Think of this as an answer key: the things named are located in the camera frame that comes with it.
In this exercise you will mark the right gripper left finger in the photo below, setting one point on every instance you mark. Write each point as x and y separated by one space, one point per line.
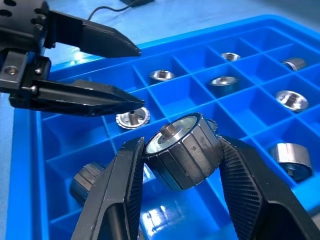
112 200

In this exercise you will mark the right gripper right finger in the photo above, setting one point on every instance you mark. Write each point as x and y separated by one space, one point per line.
262 205

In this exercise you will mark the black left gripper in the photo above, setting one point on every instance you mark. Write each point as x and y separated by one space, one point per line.
22 32

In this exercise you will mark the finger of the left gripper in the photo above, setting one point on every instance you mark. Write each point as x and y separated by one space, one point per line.
82 97

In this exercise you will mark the metal roller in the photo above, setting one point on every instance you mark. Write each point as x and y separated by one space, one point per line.
132 121
223 85
162 75
291 160
212 124
291 100
85 181
230 56
185 160
295 64

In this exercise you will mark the blue compartment tray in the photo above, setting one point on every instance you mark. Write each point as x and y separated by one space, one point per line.
245 117

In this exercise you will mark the flat black device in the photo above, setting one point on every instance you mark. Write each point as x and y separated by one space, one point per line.
137 1

